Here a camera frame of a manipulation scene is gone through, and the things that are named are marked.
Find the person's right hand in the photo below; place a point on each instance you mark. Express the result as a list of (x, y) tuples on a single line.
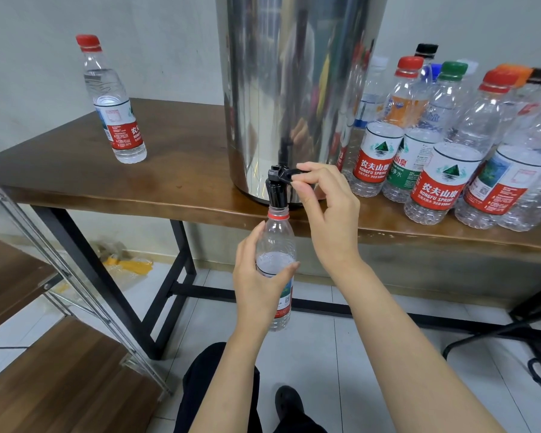
[(338, 221)]

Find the person's left hand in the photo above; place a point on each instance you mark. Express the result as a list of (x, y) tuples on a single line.
[(261, 302)]

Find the green red label plastic bottle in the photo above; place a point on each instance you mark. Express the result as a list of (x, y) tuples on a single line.
[(276, 243)]

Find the cluster of plastic bottles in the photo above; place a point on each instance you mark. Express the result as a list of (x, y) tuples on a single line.
[(451, 148)]

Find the stainless steel water dispenser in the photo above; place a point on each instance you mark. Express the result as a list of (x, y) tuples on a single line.
[(288, 85)]

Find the red label plastic water bottle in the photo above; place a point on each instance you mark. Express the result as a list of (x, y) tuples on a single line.
[(113, 108)]

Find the wooden metal shelf rack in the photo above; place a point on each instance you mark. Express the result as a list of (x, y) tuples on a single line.
[(9, 275)]

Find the person's right forearm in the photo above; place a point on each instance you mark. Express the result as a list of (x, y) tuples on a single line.
[(415, 365)]

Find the person's left forearm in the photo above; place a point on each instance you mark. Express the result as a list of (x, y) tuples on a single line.
[(239, 388)]

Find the person's black trouser leg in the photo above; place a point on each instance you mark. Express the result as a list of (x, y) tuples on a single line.
[(203, 383)]

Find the person's black shoe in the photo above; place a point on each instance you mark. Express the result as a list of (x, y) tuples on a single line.
[(293, 410)]

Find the yellow debris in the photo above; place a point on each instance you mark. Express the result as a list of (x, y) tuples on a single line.
[(131, 264)]

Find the black metal table frame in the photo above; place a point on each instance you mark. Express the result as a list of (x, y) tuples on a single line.
[(207, 291)]

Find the wooden stool with black frame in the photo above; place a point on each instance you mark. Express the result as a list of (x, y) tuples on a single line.
[(532, 306)]

